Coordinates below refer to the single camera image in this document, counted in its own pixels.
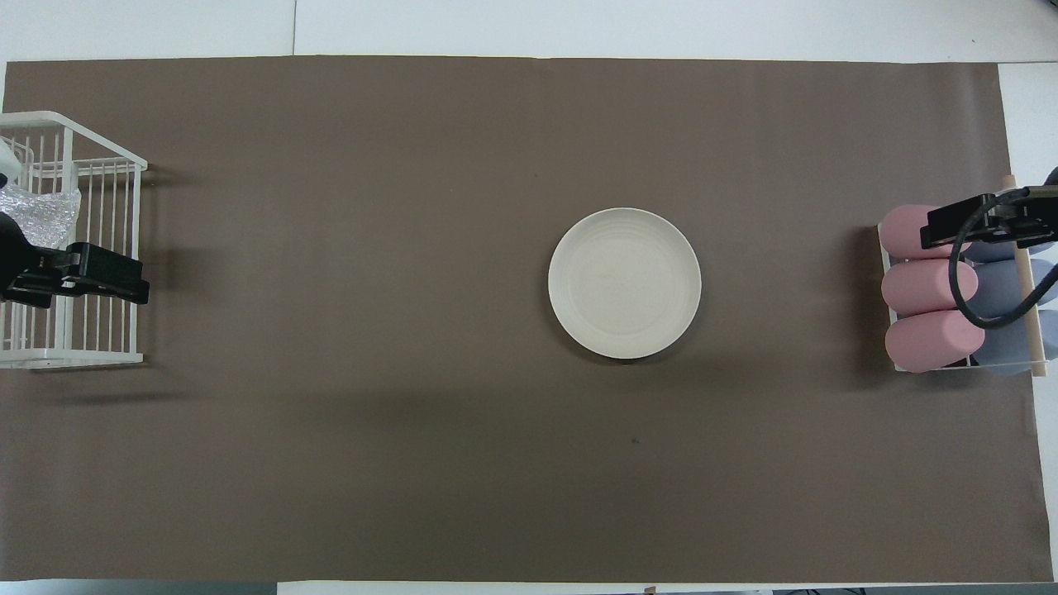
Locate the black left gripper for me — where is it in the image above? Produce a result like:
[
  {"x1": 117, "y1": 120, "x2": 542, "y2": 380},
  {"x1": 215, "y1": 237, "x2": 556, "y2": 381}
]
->
[{"x1": 0, "y1": 211, "x2": 150, "y2": 308}]

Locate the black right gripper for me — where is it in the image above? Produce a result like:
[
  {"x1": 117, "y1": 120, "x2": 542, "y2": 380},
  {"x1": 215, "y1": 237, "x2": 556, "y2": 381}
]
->
[{"x1": 919, "y1": 187, "x2": 1058, "y2": 251}]

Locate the silver mesh sponge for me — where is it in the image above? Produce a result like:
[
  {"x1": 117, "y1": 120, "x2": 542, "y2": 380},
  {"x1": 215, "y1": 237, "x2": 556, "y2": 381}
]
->
[{"x1": 0, "y1": 183, "x2": 83, "y2": 250}]

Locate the cream round plate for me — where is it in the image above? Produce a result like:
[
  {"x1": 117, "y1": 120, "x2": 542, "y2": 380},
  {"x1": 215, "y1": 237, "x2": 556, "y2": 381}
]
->
[{"x1": 547, "y1": 207, "x2": 703, "y2": 360}]

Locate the pink plastic cup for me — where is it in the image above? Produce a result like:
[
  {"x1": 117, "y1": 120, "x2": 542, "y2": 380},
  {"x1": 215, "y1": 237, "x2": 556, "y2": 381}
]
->
[
  {"x1": 884, "y1": 310, "x2": 986, "y2": 374},
  {"x1": 879, "y1": 205, "x2": 976, "y2": 260},
  {"x1": 881, "y1": 259, "x2": 981, "y2": 317}
]

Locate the cup rack with wooden rod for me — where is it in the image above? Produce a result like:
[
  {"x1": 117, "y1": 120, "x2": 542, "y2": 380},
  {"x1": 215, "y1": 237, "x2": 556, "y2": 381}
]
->
[{"x1": 878, "y1": 174, "x2": 1049, "y2": 379}]

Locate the brown paper table mat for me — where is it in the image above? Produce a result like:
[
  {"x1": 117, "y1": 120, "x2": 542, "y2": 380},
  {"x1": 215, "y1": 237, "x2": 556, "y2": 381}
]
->
[{"x1": 0, "y1": 55, "x2": 1055, "y2": 583}]

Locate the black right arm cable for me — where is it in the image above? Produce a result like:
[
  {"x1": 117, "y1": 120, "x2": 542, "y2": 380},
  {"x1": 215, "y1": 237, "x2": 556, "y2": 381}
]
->
[{"x1": 948, "y1": 187, "x2": 1058, "y2": 325}]

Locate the white wire dish rack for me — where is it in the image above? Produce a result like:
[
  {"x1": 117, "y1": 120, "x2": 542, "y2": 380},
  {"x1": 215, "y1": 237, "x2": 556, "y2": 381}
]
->
[{"x1": 0, "y1": 110, "x2": 149, "y2": 369}]

